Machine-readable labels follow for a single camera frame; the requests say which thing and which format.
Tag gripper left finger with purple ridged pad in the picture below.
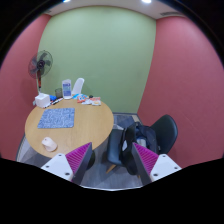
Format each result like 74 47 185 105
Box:
42 142 92 185

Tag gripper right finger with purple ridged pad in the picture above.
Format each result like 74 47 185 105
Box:
132 143 181 185

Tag blue patterned mouse pad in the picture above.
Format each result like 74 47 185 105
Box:
37 108 75 129

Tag standing electric fan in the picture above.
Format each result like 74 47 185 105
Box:
28 50 53 91

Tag black plastic chair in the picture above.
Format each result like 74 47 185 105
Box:
151 115 178 154

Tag blue packet on table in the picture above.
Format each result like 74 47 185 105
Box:
49 95 57 101

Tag round wooden table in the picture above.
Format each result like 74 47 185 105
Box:
25 100 114 158

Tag dark blue chair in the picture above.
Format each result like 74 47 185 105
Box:
106 129 123 173

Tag white tissue box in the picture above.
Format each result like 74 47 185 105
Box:
35 93 50 108

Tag dark backpack on chair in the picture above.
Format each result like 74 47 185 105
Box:
120 122 159 175

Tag dark mesh pen cup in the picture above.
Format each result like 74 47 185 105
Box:
55 88 63 98

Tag white chair behind table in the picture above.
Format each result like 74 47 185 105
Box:
72 78 84 95

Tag white computer mouse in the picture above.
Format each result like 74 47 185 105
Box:
42 137 57 152

